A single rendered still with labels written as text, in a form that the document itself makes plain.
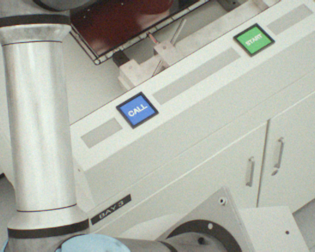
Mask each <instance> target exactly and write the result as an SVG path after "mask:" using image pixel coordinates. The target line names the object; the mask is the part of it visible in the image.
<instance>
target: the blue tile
mask: <svg viewBox="0 0 315 252"><path fill-rule="evenodd" d="M120 109H121V110H122V112H123V113H124V114H125V116H126V117H127V118H128V120H129V121H130V122H131V123H132V124H133V125H135V124H136V123H138V122H140V121H141V120H144V119H145V118H147V117H148V116H150V115H151V114H153V113H154V110H153V109H152V108H151V106H150V105H149V104H148V103H147V102H146V101H145V99H144V98H143V97H142V96H139V97H137V98H135V99H133V100H131V101H130V102H128V103H127V104H126V105H124V106H122V107H120Z"/></svg>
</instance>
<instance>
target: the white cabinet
mask: <svg viewBox="0 0 315 252"><path fill-rule="evenodd" d="M0 167H1V169H2V171H3V173H4V174H5V175H6V177H7V178H8V180H9V181H10V183H11V186H12V187H13V188H14V169H13V158H12V150H11V143H10V141H9V140H8V139H7V137H6V135H5V134H4V133H3V132H2V130H1V129H0ZM222 186H226V187H228V188H229V190H230V193H231V195H232V197H233V199H234V201H235V204H236V206H237V209H251V208H266V207H274V206H288V207H289V210H290V212H291V214H292V213H293V212H295V211H296V210H298V209H299V208H300V207H302V206H304V205H305V204H307V203H308V202H309V201H311V200H313V199H314V198H315V70H314V71H312V72H310V73H309V74H307V75H306V76H304V77H303V78H300V79H299V80H297V81H296V82H295V83H293V84H291V85H290V86H288V87H286V88H285V89H283V90H282V91H281V92H279V93H277V94H275V95H273V96H272V97H270V98H269V99H267V100H265V101H264V102H263V103H262V104H260V105H258V106H257V107H254V108H252V109H251V110H250V111H248V112H247V113H245V114H243V115H242V116H240V117H239V118H237V119H236V120H234V121H232V122H231V123H229V124H227V125H226V126H224V127H223V128H222V129H220V130H218V131H217V132H214V133H213V134H211V135H210V136H209V137H207V138H205V139H204V140H202V141H201V142H199V143H198V144H196V145H194V146H192V147H191V148H189V149H188V150H186V151H185V152H183V153H182V154H181V155H178V156H176V157H175V158H174V159H172V160H170V161H169V162H168V163H166V164H164V165H163V166H161V167H159V168H158V169H156V170H154V171H153V172H151V173H150V174H149V175H147V176H146V177H144V178H142V179H141V180H139V181H137V182H136V183H134V184H133V185H131V186H129V187H128V188H127V189H125V190H124V191H122V192H120V193H118V194H116V195H115V196H114V197H112V198H111V199H109V200H107V201H106V202H104V203H103V204H101V205H100V206H99V207H97V208H94V209H93V210H91V211H89V212H88V213H87V214H88V219H89V232H90V234H99V235H106V236H113V237H116V236H118V235H120V234H122V233H124V232H125V231H126V230H128V229H130V228H132V227H133V226H135V225H137V224H139V223H142V222H145V221H149V220H151V219H156V218H160V217H163V216H165V215H169V214H183V213H189V212H190V211H192V210H193V209H194V208H195V207H197V206H199V205H200V204H201V203H202V202H203V201H204V200H206V199H207V198H208V197H209V196H211V195H212V194H214V193H215V192H216V191H217V190H219V189H220V188H221V187H222ZM14 189H15V188H14Z"/></svg>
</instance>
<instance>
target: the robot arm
mask: <svg viewBox="0 0 315 252"><path fill-rule="evenodd" d="M88 1H90V0H0V45H1V46H2V57H3V64H4V76H5V88H6V95H7V107H8V119H9V126H10V138H11V150H12V158H13V169H14V188H15V194H16V206H17V212H16V214H15V216H14V217H13V218H12V219H11V220H10V221H9V222H8V223H7V230H8V238H7V239H6V240H5V242H4V243H3V248H2V249H1V250H0V252H228V251H227V249H226V248H225V246H224V245H223V244H222V243H221V242H220V241H219V240H218V239H217V238H216V237H214V236H211V235H209V234H206V233H197V232H187V233H182V234H178V235H176V236H173V237H171V238H167V239H165V240H163V241H152V240H145V239H133V238H120V237H113V236H106V235H99V234H90V232H89V219H88V214H87V213H86V212H85V211H84V210H83V209H80V208H79V207H78V205H77V202H76V183H75V177H74V164H73V153H72V145H71V133H70V121H69V114H68V102H67V90H66V82H65V71H64V59H63V52H62V41H63V39H64V38H65V36H66V35H67V34H68V33H69V32H70V31H71V17H70V10H71V9H73V8H76V7H79V6H81V5H83V4H85V3H87V2H88Z"/></svg>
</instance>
